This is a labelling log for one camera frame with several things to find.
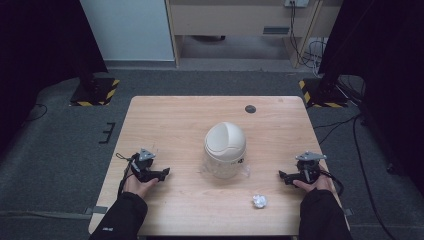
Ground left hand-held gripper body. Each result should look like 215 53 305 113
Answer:
129 148 162 184

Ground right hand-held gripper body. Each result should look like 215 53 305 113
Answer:
293 151 329 186

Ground person's right hand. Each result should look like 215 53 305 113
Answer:
293 173 334 194

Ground person's left hand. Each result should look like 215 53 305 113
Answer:
122 173 160 200

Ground crumpled white paper ball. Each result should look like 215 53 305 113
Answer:
252 194 269 210

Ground white dome-lid trash can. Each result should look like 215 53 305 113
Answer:
199 121 252 180

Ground black stand base yellow stripes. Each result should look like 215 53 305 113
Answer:
297 78 350 109
68 77 121 108

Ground black curtain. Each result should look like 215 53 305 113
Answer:
0 0 109 154
317 0 424 198

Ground white cabinet panel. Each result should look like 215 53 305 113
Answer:
79 0 176 62

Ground beige wooden desk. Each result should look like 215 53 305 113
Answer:
165 0 345 70

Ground grey power strip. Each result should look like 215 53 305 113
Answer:
283 0 310 9

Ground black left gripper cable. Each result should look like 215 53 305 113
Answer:
115 152 138 198

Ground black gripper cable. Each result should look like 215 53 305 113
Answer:
115 152 138 198
319 168 345 198

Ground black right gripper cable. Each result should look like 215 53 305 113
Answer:
319 168 345 198

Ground black floor cable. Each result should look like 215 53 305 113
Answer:
312 111 399 240
23 102 49 123

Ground black hanging cables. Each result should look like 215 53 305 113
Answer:
288 1 329 76

